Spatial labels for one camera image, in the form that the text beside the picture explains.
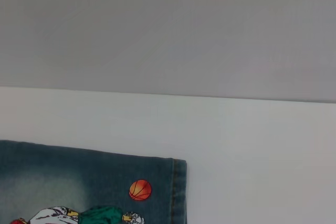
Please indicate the blue denim shorts basketball print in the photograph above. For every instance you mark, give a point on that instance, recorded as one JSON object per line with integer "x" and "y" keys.
{"x": 78, "y": 176}

